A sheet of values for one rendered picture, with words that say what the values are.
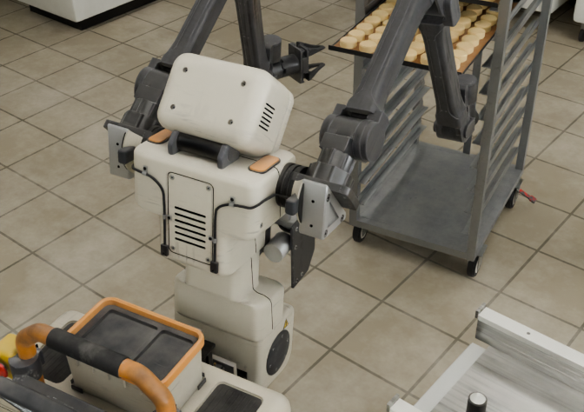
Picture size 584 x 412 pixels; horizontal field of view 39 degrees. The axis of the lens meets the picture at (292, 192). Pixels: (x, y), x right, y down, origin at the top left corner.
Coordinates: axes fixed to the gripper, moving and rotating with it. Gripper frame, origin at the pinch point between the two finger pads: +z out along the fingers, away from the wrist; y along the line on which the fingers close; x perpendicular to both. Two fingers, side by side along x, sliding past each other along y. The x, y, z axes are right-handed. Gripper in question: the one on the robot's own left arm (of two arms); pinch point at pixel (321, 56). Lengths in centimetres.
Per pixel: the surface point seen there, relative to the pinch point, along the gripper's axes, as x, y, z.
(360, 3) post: 19.3, 3.5, 27.2
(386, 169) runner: 30, -72, 51
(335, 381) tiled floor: -32, -95, -15
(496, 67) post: -20, -9, 50
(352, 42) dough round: -0.4, 1.9, 10.3
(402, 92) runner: 37, -45, 62
